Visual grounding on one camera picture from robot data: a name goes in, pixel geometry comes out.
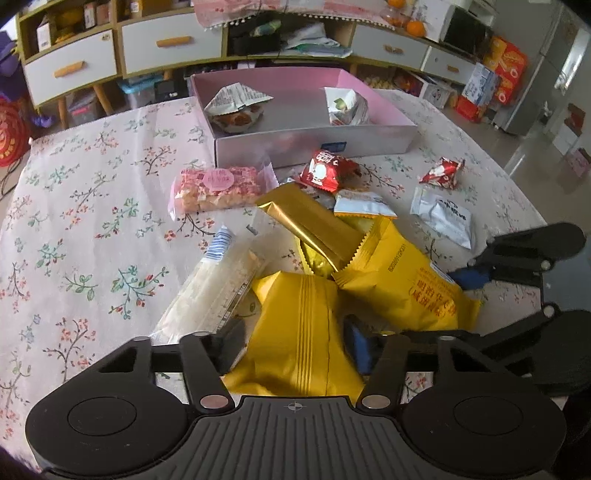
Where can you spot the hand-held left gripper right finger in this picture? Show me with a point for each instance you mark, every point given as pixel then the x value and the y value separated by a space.
pixel 362 344

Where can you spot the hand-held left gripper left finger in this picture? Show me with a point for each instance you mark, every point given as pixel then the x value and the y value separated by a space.
pixel 228 344

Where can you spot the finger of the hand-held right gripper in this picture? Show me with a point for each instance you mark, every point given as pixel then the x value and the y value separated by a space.
pixel 471 278
pixel 568 350

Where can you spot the clear rice cracker packet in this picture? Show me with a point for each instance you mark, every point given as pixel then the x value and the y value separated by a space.
pixel 217 286

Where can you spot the plain yellow ribbed snack packet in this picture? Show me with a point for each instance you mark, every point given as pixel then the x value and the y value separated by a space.
pixel 300 332

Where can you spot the yellow packet with red print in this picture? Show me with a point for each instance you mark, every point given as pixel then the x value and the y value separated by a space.
pixel 406 277

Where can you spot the white packet with orange edge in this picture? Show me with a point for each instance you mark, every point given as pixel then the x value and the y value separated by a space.
pixel 362 205

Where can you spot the gold foil snack bar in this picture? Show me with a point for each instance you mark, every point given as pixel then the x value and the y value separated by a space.
pixel 314 221

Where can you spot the pink cardboard box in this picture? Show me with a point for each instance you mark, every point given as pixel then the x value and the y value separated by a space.
pixel 295 106

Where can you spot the small red candy packet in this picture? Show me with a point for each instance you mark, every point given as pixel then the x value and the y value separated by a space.
pixel 442 173

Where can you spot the pink nougat snack packet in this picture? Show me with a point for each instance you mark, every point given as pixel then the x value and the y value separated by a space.
pixel 217 187

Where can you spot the pink gift box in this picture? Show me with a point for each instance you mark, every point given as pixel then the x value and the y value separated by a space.
pixel 581 162

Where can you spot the small red carton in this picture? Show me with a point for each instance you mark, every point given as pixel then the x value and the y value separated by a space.
pixel 470 110

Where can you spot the red snack packet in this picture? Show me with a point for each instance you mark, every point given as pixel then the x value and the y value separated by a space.
pixel 328 170

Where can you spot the red gift box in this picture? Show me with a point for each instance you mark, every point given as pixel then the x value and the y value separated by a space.
pixel 570 129

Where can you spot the white printed box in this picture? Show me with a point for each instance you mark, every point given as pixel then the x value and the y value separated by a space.
pixel 436 92

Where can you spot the floral tablecloth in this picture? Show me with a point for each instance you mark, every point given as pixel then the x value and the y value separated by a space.
pixel 92 207

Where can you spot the blue white carton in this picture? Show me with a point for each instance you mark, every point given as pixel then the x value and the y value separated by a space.
pixel 480 83

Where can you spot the white green snack packet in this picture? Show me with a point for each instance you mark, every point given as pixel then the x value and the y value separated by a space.
pixel 346 108

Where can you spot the red yellow carton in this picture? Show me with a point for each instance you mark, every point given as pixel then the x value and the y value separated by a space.
pixel 508 69

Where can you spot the small white cabinet drawer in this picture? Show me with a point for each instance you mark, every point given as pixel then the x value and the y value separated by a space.
pixel 450 67

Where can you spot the yellow egg tray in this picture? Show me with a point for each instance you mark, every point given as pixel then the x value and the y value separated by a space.
pixel 376 83

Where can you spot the silver refrigerator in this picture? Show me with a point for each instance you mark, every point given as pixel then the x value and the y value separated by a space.
pixel 545 69

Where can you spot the white cookie packet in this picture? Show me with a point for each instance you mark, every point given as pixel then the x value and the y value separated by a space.
pixel 235 104

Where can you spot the black microwave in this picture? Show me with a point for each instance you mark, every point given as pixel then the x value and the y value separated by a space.
pixel 466 30

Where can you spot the orange fruit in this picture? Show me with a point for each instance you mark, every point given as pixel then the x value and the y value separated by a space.
pixel 415 28
pixel 396 2

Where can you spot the clear bin with blue lid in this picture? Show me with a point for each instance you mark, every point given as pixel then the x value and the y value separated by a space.
pixel 138 92

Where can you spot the white appliance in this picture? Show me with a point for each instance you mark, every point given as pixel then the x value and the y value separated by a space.
pixel 438 11

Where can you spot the clear bag of oranges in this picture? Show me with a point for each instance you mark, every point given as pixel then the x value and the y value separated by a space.
pixel 395 17

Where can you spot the clear storage bin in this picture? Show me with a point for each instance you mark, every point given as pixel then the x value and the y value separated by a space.
pixel 83 108

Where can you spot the white plastic bags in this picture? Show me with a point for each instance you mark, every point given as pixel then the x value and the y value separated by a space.
pixel 314 41

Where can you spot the red printed bag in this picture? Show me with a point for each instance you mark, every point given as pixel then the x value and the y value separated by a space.
pixel 11 134

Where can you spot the black basket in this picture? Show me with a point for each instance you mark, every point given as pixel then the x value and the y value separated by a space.
pixel 251 41

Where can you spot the wooden cabinet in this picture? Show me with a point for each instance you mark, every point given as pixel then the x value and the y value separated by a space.
pixel 115 50

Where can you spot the pink cloth with pompom trim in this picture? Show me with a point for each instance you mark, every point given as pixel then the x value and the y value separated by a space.
pixel 295 11

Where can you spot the purple plush toy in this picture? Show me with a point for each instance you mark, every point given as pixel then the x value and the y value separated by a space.
pixel 11 64

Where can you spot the white labelled box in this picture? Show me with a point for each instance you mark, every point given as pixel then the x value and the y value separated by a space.
pixel 44 34

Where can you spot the yellow toy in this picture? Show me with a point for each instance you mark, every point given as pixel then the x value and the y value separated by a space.
pixel 69 21

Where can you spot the black camera on stand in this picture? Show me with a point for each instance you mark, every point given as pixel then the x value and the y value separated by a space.
pixel 165 91

